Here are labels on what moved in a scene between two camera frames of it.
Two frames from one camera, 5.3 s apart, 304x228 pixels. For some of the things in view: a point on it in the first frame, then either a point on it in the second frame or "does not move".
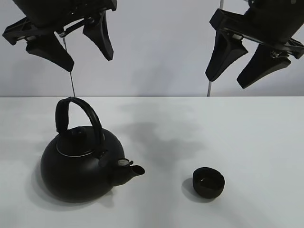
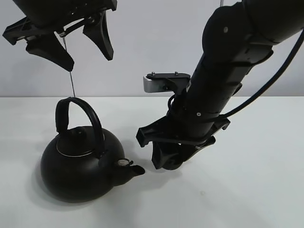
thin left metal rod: x=70 y=71 does not move
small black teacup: x=208 y=182 → x=172 y=156
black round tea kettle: x=82 y=163 does not move
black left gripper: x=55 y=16 does not move
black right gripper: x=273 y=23 → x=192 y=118
